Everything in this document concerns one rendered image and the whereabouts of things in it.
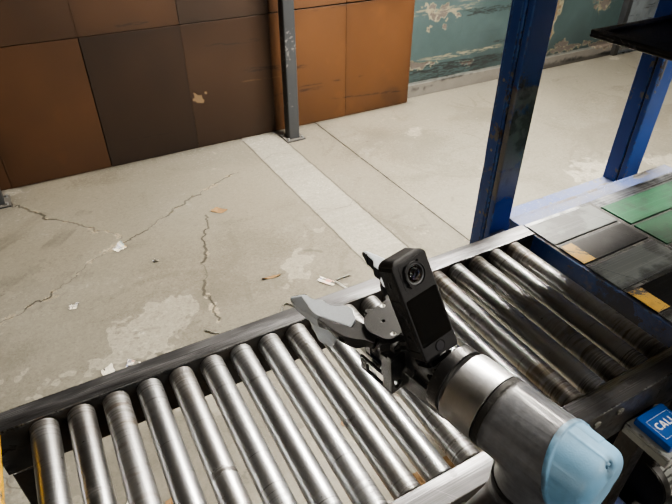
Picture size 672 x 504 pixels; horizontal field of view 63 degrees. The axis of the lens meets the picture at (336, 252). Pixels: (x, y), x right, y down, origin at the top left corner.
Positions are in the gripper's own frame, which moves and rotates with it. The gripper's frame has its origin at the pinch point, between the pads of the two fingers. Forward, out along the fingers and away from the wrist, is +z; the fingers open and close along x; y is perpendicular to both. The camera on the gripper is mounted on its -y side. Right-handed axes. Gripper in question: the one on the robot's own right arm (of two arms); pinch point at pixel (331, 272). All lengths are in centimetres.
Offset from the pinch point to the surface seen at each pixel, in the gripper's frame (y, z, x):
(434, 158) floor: 148, 173, 213
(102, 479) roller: 40, 25, -35
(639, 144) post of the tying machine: 56, 26, 149
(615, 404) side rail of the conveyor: 49, -22, 45
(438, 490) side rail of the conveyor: 44.8, -12.7, 6.7
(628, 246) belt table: 56, 2, 97
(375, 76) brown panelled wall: 124, 260, 242
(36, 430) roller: 39, 42, -40
